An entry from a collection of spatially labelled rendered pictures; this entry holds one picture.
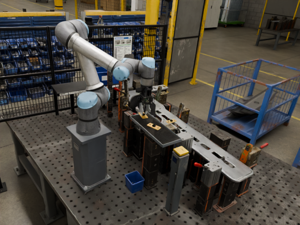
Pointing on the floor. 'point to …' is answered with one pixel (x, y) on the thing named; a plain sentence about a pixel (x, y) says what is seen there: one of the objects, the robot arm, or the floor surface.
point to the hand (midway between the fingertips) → (143, 112)
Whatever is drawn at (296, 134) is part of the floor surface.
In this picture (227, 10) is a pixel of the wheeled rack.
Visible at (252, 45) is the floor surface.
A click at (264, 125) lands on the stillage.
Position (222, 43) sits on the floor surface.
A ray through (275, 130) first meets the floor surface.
